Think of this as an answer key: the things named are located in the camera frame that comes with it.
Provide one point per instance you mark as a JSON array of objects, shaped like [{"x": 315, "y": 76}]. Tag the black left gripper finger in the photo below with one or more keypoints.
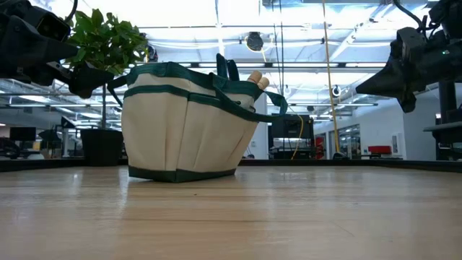
[
  {"x": 90, "y": 83},
  {"x": 29, "y": 50}
]

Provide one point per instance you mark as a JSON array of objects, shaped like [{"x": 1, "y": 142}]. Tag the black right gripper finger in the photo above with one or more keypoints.
[
  {"x": 390, "y": 90},
  {"x": 391, "y": 74}
]

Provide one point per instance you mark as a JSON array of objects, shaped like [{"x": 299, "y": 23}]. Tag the beige green canvas gardening bag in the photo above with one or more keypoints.
[{"x": 180, "y": 144}]

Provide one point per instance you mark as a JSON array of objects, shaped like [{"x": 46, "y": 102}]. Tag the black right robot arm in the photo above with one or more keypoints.
[{"x": 451, "y": 21}]

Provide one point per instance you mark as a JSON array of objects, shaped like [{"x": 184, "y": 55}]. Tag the green potted plant black pot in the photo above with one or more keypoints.
[{"x": 108, "y": 39}]

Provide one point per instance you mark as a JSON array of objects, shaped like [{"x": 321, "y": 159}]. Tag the small black ceiling reel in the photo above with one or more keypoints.
[{"x": 336, "y": 90}]

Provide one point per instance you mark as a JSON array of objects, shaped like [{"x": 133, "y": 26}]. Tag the red background bin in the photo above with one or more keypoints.
[{"x": 379, "y": 149}]

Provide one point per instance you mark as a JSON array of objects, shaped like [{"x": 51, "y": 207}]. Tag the small dark background monitor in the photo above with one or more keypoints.
[{"x": 22, "y": 133}]

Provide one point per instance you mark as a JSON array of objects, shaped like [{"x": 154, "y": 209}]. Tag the black background monitor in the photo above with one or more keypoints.
[{"x": 297, "y": 126}]

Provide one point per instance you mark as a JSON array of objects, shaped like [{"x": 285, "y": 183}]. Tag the black office chair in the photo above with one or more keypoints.
[{"x": 8, "y": 148}]

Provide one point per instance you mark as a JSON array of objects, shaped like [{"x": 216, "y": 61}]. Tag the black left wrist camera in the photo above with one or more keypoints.
[{"x": 54, "y": 27}]

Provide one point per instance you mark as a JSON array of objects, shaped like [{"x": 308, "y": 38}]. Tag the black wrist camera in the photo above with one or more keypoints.
[
  {"x": 54, "y": 27},
  {"x": 411, "y": 43}
]

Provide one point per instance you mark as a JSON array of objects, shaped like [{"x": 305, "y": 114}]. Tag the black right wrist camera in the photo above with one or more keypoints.
[{"x": 411, "y": 43}]

